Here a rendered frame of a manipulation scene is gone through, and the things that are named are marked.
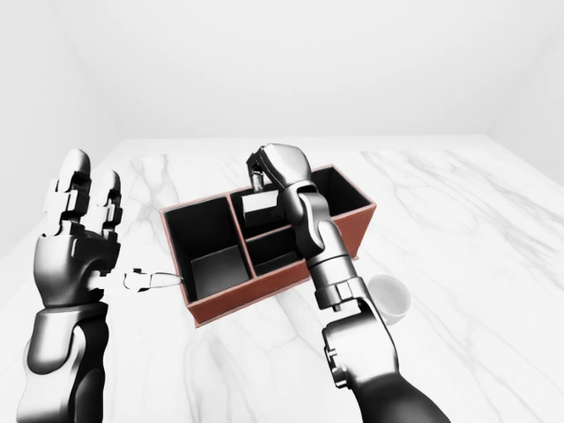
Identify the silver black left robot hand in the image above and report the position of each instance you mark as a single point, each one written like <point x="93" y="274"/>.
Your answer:
<point x="57" y="260"/>

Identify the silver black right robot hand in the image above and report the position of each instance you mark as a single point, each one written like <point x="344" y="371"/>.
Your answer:
<point x="282" y="165"/>

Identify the white book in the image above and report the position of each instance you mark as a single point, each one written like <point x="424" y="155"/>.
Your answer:
<point x="261" y="208"/>

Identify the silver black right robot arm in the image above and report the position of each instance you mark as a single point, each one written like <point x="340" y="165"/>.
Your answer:
<point x="348" y="308"/>

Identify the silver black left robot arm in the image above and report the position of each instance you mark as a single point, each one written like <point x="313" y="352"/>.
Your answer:
<point x="61" y="365"/>

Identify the red-brown desk caddy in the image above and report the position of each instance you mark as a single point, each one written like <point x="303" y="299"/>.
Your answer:
<point x="220" y="247"/>

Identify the white mug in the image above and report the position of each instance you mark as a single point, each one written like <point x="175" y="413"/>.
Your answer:
<point x="394" y="299"/>

